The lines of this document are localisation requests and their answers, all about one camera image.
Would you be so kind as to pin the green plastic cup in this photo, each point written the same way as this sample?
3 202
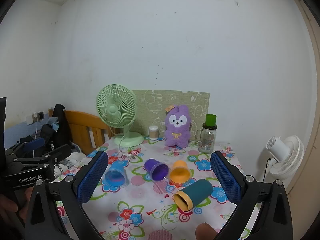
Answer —
211 120

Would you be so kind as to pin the small toothpick jar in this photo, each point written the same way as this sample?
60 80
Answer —
154 133

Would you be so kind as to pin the purple plastic cup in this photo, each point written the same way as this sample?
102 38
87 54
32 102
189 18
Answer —
151 165

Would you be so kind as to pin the green table fan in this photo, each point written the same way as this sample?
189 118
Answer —
116 110

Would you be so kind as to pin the black clothing pile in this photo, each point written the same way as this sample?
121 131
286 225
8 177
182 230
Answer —
61 120

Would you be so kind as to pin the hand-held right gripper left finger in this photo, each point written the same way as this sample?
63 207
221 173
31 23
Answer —
92 180

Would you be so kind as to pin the patterned white cloth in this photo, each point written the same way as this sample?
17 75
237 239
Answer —
72 161

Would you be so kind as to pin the orange plastic cup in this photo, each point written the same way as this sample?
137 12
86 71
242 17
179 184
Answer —
179 173

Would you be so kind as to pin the blue plastic cup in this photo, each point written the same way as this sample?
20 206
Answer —
117 171

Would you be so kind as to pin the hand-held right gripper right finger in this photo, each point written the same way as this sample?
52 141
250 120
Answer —
225 180

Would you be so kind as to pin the purple plush toy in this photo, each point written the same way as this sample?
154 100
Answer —
177 135

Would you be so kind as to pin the white standing fan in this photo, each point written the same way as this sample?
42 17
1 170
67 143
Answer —
292 155

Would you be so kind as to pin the white wall socket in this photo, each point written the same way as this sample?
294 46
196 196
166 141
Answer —
31 119

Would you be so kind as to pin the teal cup with yellow rim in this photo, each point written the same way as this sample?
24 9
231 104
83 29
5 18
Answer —
200 190

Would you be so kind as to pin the person's left hand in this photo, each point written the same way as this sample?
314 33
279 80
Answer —
7 205

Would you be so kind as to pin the brown rounded object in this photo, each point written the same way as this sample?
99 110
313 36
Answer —
205 232

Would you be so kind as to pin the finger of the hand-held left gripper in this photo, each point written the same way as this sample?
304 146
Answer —
58 154
35 143

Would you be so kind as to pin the green patterned foam board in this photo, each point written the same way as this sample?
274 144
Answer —
155 105

